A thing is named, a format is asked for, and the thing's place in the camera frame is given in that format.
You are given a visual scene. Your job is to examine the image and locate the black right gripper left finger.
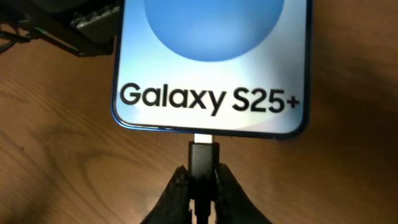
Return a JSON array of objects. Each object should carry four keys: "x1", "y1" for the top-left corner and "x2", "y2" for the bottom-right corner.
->
[{"x1": 141, "y1": 166, "x2": 192, "y2": 224}]

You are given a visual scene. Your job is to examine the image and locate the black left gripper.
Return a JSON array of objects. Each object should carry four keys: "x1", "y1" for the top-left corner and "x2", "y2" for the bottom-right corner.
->
[{"x1": 1, "y1": 0, "x2": 121, "y2": 57}]

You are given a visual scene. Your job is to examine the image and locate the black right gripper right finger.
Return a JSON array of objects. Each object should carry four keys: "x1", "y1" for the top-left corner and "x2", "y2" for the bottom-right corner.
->
[{"x1": 215, "y1": 163, "x2": 272, "y2": 224}]

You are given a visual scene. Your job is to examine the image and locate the black charger cable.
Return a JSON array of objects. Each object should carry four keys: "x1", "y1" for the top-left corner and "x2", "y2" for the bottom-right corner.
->
[{"x1": 187, "y1": 133, "x2": 221, "y2": 224}]

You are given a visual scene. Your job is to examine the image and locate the blue Galaxy smartphone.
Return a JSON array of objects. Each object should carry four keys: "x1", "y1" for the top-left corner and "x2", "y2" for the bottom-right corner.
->
[{"x1": 111, "y1": 0, "x2": 313, "y2": 139}]

